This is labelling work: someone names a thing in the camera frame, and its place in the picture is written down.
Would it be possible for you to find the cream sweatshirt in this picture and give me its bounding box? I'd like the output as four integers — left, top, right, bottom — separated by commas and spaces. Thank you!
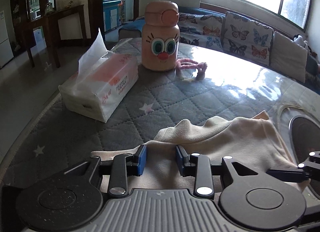
91, 110, 311, 193

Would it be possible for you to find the round black induction cooktop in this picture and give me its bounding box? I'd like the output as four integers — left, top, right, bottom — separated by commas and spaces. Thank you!
289, 115, 320, 199

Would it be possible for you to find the grey quilted star tablecloth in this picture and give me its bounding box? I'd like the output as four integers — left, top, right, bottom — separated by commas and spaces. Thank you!
1, 44, 319, 188

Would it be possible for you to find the white pink tissue pack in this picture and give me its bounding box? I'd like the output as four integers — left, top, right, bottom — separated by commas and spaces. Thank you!
59, 33, 138, 123

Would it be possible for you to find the beige plain cushion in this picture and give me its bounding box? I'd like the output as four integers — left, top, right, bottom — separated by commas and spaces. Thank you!
270, 31, 308, 83

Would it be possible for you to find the white black plush toy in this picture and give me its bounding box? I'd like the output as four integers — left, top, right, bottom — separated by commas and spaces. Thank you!
293, 34, 309, 49

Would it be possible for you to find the left butterfly print cushion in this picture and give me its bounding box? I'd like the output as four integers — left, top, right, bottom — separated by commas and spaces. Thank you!
178, 13, 223, 51

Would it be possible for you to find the butterfly print cushion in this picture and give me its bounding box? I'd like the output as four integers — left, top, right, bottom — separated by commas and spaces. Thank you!
221, 12, 274, 66
178, 13, 223, 51

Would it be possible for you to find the pink cartoon face bottle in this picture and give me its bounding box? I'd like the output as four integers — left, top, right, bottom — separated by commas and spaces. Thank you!
142, 0, 180, 71

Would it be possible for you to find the right butterfly print cushion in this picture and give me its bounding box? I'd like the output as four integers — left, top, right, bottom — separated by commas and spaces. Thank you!
221, 12, 274, 66

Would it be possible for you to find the dark blue sofa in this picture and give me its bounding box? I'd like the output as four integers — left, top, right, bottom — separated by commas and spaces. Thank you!
118, 6, 320, 92

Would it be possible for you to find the blue white small cabinet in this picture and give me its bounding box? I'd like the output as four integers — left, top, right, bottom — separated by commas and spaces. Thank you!
103, 0, 123, 32

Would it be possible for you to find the white refrigerator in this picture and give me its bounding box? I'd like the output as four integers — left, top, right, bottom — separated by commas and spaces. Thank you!
0, 11, 14, 68

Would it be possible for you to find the dark wooden display cabinet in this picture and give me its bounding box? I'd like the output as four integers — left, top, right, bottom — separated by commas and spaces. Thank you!
10, 0, 87, 68

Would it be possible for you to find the pink fuzzy bottle strap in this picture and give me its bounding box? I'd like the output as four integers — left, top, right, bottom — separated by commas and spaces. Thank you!
175, 58, 208, 81

